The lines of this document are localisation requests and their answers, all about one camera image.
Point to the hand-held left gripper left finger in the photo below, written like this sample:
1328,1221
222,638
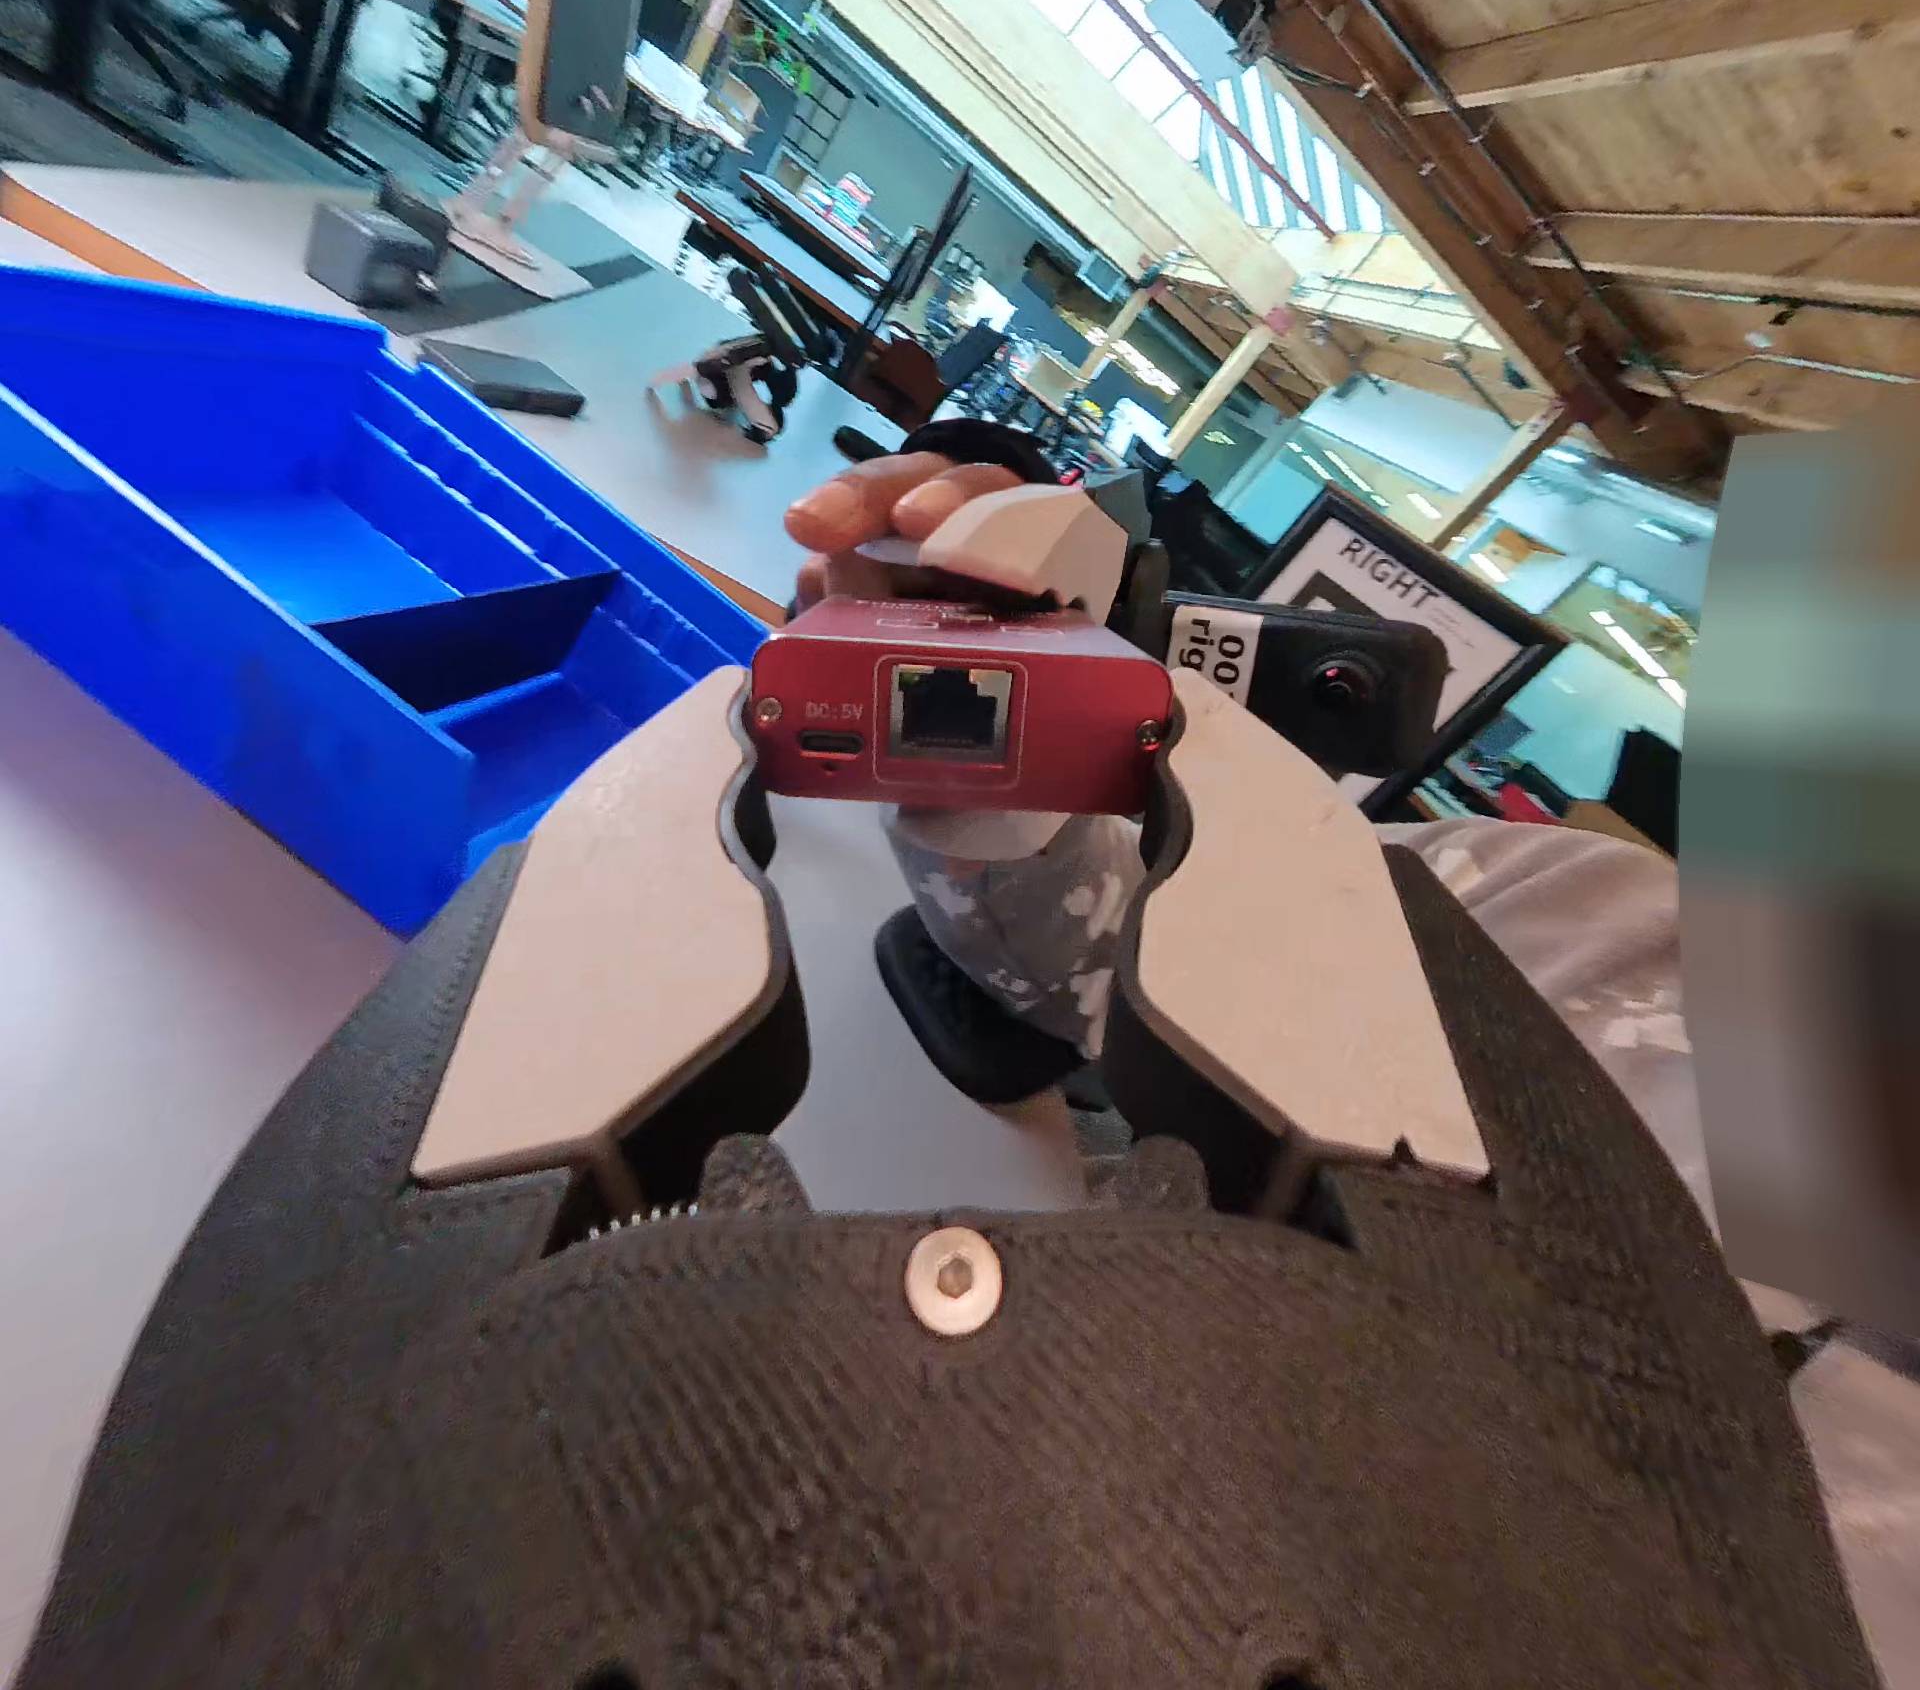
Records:
615,956

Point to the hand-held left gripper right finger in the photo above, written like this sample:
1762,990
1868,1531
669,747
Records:
1290,984

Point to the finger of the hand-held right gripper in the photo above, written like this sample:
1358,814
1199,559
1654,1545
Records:
974,834
1035,543

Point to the red metal ethernet switch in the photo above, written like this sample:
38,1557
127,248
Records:
1079,730

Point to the blue plastic storage bin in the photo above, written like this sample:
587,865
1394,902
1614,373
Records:
223,669

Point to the person's right forearm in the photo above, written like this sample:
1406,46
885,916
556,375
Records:
1035,925

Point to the person's right hand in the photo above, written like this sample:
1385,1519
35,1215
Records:
870,497

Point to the framed checkered marker sign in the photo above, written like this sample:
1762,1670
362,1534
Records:
1380,580

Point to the black mesh chair armrest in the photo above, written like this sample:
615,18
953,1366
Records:
961,1028

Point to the black white tabletop device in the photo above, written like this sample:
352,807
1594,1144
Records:
741,392

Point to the black bin divider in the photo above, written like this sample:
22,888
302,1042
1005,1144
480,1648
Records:
465,640

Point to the small black box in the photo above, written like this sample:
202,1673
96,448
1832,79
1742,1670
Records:
504,375

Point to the black board on stand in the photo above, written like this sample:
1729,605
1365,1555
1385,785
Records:
593,10

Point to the grey power adapter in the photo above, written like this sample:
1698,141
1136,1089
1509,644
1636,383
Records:
368,250

